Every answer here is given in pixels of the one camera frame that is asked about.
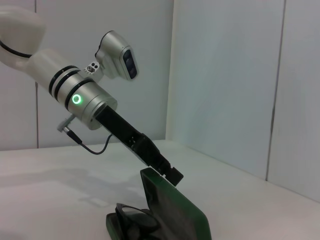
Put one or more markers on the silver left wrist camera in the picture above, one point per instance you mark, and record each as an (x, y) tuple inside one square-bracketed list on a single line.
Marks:
[(117, 57)]

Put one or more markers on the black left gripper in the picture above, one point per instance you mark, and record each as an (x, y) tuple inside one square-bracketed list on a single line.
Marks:
[(125, 130)]

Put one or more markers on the green glasses case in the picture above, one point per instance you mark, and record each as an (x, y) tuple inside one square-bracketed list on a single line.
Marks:
[(175, 212)]

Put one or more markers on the black glasses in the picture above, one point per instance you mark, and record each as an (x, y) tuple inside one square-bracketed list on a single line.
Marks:
[(135, 217)]

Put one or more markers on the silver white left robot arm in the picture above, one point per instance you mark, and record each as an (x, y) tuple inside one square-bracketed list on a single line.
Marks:
[(57, 80)]

